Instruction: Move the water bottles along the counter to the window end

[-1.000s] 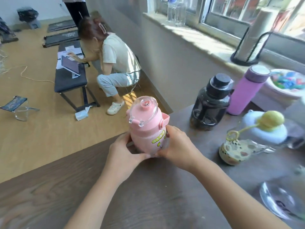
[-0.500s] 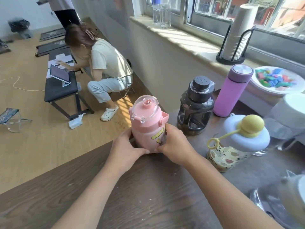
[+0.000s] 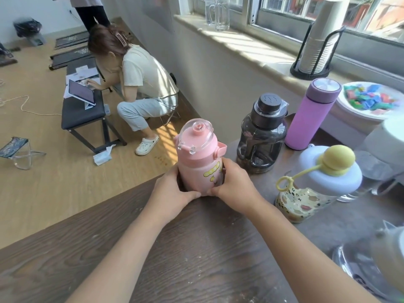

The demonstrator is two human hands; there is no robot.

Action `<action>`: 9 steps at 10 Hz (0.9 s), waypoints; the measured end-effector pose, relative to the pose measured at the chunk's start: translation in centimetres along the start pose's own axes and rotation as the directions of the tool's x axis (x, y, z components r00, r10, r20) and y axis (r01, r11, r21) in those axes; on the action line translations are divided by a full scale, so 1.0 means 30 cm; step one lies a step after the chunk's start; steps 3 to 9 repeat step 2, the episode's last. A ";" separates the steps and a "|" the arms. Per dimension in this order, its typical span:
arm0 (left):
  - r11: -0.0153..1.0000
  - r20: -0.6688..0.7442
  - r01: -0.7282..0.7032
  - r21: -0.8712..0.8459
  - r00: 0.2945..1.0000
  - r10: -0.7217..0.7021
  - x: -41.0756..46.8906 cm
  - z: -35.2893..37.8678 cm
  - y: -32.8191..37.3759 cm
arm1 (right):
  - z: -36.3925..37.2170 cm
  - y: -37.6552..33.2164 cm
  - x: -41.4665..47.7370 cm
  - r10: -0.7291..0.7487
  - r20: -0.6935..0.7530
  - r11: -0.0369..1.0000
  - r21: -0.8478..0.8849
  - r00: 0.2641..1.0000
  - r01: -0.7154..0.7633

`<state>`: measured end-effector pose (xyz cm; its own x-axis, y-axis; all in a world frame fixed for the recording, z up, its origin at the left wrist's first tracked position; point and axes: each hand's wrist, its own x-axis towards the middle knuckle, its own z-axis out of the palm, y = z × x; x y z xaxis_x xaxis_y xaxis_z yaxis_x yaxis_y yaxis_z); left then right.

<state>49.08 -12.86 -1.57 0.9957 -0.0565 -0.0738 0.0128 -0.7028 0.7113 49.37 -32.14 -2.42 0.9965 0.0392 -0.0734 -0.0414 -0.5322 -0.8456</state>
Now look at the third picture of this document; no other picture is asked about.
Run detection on person's left hand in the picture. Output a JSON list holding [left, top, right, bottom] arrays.
[[148, 163, 202, 223]]

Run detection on person's right hand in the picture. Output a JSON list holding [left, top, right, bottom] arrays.
[[208, 157, 269, 215]]

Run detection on pink water bottle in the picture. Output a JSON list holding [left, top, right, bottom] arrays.
[[174, 119, 228, 197]]

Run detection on person's left forearm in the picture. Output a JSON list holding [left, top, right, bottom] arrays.
[[65, 199, 173, 303]]

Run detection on person's right forearm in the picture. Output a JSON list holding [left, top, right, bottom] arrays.
[[242, 201, 381, 303]]

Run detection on white clog shoe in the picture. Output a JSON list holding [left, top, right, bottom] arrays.
[[135, 134, 160, 156]]

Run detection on dark translucent water bottle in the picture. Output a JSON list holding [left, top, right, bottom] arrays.
[[236, 93, 289, 174]]

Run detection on metal folding stool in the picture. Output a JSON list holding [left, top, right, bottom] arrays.
[[158, 105, 181, 126]]

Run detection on white tissue pack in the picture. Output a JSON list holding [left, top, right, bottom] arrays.
[[93, 145, 113, 166]]

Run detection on patterned bottle with yellow cap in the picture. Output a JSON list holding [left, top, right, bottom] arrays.
[[275, 144, 363, 224]]

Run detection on purple water bottle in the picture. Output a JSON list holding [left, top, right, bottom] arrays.
[[285, 78, 342, 151]]

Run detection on black bench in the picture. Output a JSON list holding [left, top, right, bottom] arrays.
[[61, 57, 127, 154]]

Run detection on black cup holder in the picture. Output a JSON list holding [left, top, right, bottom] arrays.
[[290, 22, 347, 80]]

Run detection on tablet computer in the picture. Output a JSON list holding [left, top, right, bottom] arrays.
[[68, 79, 96, 106]]

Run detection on white bowl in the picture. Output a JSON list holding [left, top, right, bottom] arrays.
[[333, 81, 404, 135]]

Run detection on white papers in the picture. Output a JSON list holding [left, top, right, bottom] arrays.
[[63, 66, 102, 99]]

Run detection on clear bottle with white lid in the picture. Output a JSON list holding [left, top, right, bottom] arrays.
[[336, 115, 404, 202]]

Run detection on clear glass mug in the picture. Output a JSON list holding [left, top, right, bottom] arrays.
[[210, 0, 231, 32]]

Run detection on clear bottle with cream lid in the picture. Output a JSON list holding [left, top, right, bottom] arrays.
[[331, 220, 404, 303]]

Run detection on clear glass pitcher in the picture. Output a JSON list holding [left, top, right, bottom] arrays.
[[205, 0, 221, 26]]

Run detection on blue folding stool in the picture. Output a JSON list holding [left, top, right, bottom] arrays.
[[0, 136, 47, 170]]

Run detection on pile of colourful candies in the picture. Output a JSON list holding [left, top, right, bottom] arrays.
[[343, 84, 404, 113]]

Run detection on black floor mat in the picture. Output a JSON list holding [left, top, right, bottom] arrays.
[[50, 45, 96, 70], [54, 31, 90, 49]]

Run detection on stack of white paper cups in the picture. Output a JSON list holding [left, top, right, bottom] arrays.
[[298, 0, 351, 74]]

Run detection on black bag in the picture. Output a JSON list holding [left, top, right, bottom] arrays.
[[13, 18, 42, 38]]

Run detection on window frame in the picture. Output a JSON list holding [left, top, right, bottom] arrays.
[[177, 0, 404, 65]]

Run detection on white cable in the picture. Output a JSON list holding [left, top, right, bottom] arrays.
[[0, 79, 62, 116]]

